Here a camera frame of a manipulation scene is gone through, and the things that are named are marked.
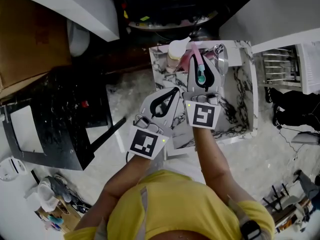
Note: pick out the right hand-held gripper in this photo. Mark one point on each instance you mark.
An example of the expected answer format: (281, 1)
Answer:
(203, 115)

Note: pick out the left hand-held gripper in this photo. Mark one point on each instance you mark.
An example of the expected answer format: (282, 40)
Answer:
(143, 144)

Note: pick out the pink and teal spray bottle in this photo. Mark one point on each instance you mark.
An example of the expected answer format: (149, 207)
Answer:
(201, 71)

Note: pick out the person's right forearm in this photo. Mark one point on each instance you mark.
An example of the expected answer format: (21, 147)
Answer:
(212, 159)

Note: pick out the person's left forearm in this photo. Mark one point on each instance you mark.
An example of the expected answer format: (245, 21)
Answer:
(117, 186)

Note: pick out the clear bottle with white pump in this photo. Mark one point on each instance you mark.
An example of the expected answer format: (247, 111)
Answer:
(175, 49)

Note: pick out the clear glass with metal clip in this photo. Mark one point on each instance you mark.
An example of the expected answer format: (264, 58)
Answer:
(223, 61)

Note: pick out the pink cup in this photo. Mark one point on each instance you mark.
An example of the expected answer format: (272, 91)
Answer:
(185, 61)

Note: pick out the white marble side table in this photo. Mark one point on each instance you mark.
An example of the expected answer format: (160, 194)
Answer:
(237, 96)

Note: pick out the white paper card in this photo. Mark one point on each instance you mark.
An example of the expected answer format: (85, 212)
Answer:
(235, 57)

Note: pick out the round tray with clutter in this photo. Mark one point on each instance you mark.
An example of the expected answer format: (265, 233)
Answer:
(162, 24)

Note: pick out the small red object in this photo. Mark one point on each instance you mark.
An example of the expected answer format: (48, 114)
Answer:
(85, 104)

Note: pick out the black cabinet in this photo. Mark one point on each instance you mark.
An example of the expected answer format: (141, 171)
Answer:
(160, 1)

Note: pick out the black bag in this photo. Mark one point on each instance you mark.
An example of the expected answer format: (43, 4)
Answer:
(297, 109)

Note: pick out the white cabinet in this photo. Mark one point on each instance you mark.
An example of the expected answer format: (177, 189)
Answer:
(275, 11)

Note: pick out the person's yellow shirt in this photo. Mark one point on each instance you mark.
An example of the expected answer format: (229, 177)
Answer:
(180, 209)

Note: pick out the white printed sheet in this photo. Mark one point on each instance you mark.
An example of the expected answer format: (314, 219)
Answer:
(311, 66)

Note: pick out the grey flat device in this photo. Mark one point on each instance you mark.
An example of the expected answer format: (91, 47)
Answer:
(306, 137)

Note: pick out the white counter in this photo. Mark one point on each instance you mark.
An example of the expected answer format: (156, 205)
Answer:
(82, 6)

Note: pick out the white flat board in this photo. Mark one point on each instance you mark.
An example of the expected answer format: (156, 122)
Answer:
(26, 130)

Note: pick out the pile of cloths and clutter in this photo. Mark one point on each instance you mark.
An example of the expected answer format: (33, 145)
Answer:
(53, 196)

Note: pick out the brown cardboard box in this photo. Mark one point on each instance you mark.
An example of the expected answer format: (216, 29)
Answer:
(27, 41)

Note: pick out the pile of tools and clutter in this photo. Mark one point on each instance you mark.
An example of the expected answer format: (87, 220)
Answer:
(292, 201)

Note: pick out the white round device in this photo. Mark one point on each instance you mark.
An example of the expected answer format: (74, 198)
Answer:
(11, 169)

